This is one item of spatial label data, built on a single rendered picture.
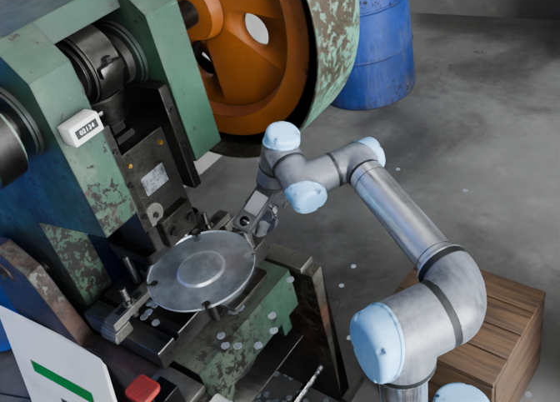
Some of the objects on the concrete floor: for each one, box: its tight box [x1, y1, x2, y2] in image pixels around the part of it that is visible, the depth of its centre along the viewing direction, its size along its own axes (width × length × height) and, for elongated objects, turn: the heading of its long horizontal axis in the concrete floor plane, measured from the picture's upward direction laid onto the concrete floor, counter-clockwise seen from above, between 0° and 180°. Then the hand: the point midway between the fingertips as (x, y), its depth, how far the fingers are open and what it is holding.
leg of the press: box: [0, 237, 213, 402], centre depth 175 cm, size 92×12×90 cm, turn 70°
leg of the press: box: [263, 244, 364, 402], centre depth 206 cm, size 92×12×90 cm, turn 70°
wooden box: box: [378, 267, 546, 402], centre depth 193 cm, size 40×38×35 cm
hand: (255, 234), depth 150 cm, fingers closed
